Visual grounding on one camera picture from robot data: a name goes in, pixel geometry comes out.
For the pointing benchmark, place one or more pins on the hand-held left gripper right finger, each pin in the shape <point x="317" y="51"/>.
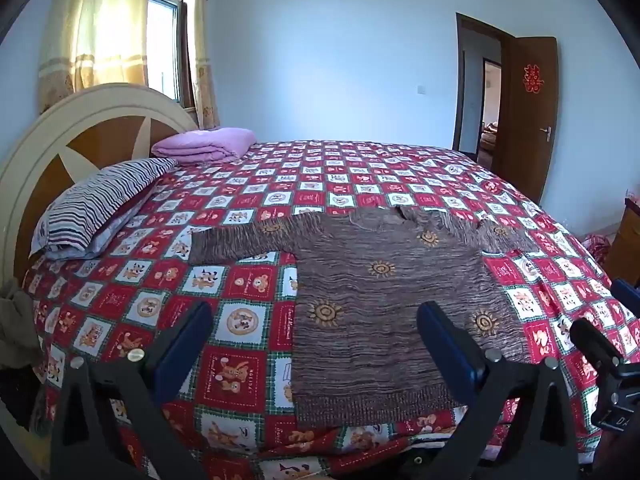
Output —
<point x="440" y="332"/>

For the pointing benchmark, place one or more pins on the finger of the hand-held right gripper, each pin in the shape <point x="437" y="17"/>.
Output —
<point x="595" y="342"/>
<point x="626" y="296"/>

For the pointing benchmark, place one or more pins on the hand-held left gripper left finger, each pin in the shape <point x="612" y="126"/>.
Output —
<point x="187" y="340"/>

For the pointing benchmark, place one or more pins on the brown knitted sweater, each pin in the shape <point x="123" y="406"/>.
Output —
<point x="380" y="310"/>

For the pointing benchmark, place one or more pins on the wooden cabinet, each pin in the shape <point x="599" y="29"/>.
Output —
<point x="629" y="245"/>

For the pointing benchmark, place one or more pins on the red bag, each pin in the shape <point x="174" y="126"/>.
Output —
<point x="596" y="249"/>

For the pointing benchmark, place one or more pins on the red checkered printed bedsheet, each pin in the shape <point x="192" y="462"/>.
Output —
<point x="250" y="280"/>

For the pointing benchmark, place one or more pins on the striped pillow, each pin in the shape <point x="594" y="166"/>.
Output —
<point x="95" y="200"/>

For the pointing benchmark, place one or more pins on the olive cloth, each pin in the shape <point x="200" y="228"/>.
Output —
<point x="17" y="325"/>

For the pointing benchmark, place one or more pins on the brown wooden door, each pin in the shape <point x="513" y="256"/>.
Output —
<point x="525" y="150"/>

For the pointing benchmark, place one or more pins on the folded pink blanket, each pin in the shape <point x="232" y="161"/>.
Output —
<point x="205" y="144"/>

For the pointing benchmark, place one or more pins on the brown furniture in next room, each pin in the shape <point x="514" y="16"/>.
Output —
<point x="488" y="140"/>

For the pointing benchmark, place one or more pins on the red paper door decoration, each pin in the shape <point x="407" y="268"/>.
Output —
<point x="533" y="77"/>

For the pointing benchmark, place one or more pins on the cream and brown headboard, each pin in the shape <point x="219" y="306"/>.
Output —
<point x="45" y="125"/>

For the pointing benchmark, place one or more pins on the narrow yellow curtain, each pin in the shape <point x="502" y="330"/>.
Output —
<point x="202" y="60"/>

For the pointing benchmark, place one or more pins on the window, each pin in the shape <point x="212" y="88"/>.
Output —
<point x="165" y="35"/>

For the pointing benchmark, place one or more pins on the wide yellow curtain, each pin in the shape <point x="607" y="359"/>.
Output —
<point x="95" y="25"/>

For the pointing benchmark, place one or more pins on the dark door frame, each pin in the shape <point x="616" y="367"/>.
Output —
<point x="459" y="85"/>

